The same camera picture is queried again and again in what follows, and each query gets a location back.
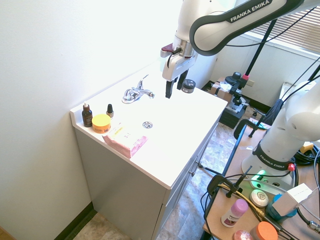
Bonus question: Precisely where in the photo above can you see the yellow lid cream jar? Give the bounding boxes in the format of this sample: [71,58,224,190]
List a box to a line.
[91,113,112,134]

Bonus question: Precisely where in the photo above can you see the window blinds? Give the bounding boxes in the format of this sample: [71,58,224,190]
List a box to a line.
[246,4,320,55]

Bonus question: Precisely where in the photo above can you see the blue plastic cup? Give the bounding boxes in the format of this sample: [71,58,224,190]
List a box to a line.
[265,193,298,223]

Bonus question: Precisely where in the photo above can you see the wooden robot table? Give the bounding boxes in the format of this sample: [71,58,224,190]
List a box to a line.
[202,123,320,240]

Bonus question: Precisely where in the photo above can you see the white cardboard box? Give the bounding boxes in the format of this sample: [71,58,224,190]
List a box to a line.
[271,182,314,216]

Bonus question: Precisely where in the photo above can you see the pink round soap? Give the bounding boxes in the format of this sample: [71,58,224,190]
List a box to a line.
[232,229,255,240]

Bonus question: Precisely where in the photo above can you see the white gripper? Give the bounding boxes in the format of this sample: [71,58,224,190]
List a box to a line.
[161,53,198,100]

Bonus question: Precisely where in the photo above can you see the red wrist camera mount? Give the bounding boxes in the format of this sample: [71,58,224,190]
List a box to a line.
[160,42,181,59]

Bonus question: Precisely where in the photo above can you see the round white soap tin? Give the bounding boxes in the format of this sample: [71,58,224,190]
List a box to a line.
[249,189,270,208]

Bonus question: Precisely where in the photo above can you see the black tripod head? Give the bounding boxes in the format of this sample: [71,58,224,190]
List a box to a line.
[223,71,251,101]

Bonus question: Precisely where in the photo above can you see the pink packaged cloth pack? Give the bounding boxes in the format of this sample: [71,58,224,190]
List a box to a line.
[101,122,149,159]

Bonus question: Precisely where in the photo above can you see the yellow cable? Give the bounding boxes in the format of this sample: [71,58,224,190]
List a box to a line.
[216,183,266,218]

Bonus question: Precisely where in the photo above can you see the black lid cosmetic jar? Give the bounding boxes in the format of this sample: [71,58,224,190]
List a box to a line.
[181,78,197,95]

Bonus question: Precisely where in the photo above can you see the black table clamp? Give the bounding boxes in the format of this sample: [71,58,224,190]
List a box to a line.
[233,119,273,139]
[206,165,253,199]

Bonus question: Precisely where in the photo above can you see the black camera stand pole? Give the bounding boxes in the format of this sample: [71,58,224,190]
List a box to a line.
[243,18,278,82]

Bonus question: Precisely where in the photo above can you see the chrome sink faucet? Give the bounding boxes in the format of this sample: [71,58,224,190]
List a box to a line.
[121,74,156,105]

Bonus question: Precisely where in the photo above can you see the brown cardboard box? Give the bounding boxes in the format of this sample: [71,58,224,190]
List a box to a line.
[209,76,237,103]

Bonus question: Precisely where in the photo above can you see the white sink countertop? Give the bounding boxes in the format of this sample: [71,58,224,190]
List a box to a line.
[69,59,229,190]

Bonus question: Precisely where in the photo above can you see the pink cap deodorant stick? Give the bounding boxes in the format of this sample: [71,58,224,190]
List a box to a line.
[220,198,250,228]

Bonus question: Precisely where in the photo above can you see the orange lid container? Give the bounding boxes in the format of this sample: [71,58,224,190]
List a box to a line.
[250,221,279,240]

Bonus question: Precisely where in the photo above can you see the grey vanity cabinet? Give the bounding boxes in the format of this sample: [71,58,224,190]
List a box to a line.
[72,119,221,240]

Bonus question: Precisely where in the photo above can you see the brown dropper bottle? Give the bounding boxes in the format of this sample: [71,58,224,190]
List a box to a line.
[81,101,94,128]

